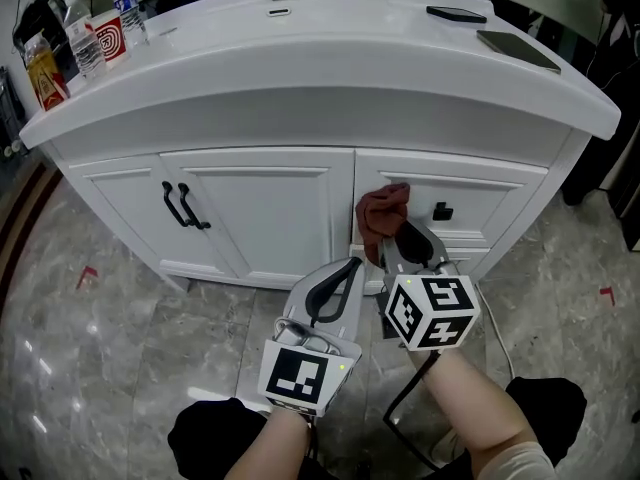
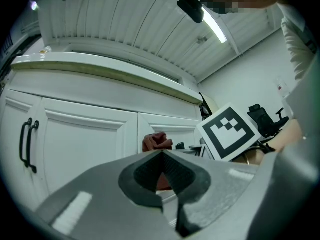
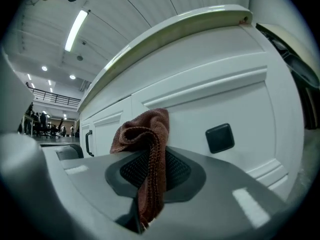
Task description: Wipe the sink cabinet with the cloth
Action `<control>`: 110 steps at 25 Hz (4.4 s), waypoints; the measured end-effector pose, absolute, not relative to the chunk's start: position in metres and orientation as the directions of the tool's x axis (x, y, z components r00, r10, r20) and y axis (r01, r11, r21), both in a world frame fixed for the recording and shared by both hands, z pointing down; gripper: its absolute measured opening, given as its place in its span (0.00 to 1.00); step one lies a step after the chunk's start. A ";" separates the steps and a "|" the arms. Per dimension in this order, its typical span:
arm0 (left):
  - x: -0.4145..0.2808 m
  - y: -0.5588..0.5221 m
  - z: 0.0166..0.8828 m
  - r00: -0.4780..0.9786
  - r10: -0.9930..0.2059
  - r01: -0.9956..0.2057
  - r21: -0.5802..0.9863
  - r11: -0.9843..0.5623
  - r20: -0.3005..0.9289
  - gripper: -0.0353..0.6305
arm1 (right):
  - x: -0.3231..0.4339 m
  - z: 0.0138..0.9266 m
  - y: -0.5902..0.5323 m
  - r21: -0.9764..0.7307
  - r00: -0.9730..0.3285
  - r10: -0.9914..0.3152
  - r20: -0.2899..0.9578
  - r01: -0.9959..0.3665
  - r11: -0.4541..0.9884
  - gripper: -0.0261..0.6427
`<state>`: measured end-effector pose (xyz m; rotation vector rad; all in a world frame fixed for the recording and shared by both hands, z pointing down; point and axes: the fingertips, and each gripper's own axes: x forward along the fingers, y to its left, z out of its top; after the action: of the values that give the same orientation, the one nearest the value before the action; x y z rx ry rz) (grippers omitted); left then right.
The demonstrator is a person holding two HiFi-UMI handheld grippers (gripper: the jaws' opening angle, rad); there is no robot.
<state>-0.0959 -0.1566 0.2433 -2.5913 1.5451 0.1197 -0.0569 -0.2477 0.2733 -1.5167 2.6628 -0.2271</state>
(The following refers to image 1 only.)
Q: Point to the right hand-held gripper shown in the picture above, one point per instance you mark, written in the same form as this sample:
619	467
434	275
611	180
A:
435	313

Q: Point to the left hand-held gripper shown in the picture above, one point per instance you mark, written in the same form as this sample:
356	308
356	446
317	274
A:
300	368

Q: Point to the dark red cloth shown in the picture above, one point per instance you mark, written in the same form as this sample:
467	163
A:
380	213

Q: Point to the white sink cabinet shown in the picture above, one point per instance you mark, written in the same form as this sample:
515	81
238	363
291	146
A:
280	93

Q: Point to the person's right forearm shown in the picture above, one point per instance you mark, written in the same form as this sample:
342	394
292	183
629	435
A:
465	403

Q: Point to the person's left forearm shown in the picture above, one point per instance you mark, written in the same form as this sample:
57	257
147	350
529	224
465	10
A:
272	448

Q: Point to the black square cabinet knob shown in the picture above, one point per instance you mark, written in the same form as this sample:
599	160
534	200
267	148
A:
442	212

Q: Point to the person's left black trouser leg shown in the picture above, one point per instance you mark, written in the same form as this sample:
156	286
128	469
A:
215	433

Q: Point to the person's black trouser leg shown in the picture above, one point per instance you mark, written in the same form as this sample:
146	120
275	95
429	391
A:
215	433
550	408

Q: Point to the person's right black trouser leg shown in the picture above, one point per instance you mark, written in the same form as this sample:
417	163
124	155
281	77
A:
550	408

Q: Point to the person's white sleeve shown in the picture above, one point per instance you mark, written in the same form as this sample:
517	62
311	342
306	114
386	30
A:
515	463

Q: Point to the grey smartphone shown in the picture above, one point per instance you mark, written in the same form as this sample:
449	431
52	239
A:
517	50

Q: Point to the black smartphone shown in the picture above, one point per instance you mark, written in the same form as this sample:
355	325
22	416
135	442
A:
456	14

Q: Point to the black hanging garment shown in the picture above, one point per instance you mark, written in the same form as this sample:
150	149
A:
617	18

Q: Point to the red and white box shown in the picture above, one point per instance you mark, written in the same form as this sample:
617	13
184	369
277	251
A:
111	38

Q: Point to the yellow and red packet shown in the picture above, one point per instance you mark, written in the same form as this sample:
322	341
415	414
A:
45	78

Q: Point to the clear water bottle white label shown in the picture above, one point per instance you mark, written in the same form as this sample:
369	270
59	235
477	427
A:
85	43

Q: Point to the clear water bottle blue label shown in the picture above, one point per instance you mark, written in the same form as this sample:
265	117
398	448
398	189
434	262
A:
129	13

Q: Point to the black bag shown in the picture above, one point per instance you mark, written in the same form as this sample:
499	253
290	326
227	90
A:
40	23

